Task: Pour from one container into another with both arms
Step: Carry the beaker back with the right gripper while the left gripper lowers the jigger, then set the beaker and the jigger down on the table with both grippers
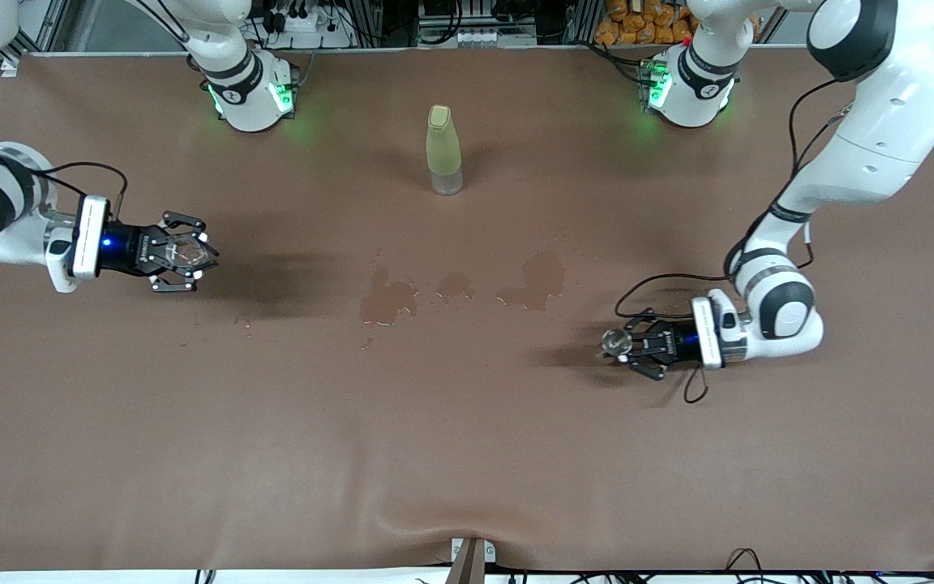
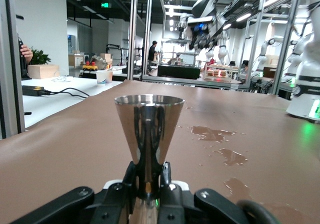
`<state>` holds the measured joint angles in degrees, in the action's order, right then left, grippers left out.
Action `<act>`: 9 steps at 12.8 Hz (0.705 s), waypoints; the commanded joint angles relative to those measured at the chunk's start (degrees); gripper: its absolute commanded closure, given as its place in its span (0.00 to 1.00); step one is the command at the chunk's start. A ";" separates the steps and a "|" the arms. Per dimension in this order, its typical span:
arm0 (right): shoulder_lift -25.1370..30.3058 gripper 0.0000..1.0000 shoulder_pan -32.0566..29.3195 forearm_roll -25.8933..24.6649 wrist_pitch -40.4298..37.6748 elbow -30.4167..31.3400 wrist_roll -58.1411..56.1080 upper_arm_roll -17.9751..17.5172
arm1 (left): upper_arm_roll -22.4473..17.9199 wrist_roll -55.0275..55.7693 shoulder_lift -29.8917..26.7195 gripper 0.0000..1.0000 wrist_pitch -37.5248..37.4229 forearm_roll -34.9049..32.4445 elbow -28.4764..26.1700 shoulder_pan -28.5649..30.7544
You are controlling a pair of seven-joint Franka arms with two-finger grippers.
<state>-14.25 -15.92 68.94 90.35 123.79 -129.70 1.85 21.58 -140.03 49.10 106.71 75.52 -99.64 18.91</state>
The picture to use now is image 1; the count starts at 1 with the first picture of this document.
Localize orange packaged snacks pile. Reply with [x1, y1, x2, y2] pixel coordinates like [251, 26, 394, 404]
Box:
[594, 0, 699, 45]

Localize aluminium frame post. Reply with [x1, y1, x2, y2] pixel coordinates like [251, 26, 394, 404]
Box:
[0, 0, 58, 78]

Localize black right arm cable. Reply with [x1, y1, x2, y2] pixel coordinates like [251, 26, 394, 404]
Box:
[29, 161, 131, 226]

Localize yellow-green plastic bottle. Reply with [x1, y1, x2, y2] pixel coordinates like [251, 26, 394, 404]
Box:
[425, 104, 465, 196]

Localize table edge clamp bracket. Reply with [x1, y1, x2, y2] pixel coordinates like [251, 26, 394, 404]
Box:
[447, 537, 497, 584]

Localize white socket strip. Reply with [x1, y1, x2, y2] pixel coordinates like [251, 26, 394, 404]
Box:
[457, 27, 536, 47]

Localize black cable loop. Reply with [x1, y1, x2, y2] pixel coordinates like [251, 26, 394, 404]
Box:
[725, 548, 766, 584]

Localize small clear glass cup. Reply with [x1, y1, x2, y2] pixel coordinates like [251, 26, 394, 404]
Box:
[599, 327, 636, 363]

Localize white power strip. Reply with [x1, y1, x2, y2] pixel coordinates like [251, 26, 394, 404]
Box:
[260, 6, 352, 49]

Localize brown table mat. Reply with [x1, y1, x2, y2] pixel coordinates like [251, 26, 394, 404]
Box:
[0, 45, 934, 573]

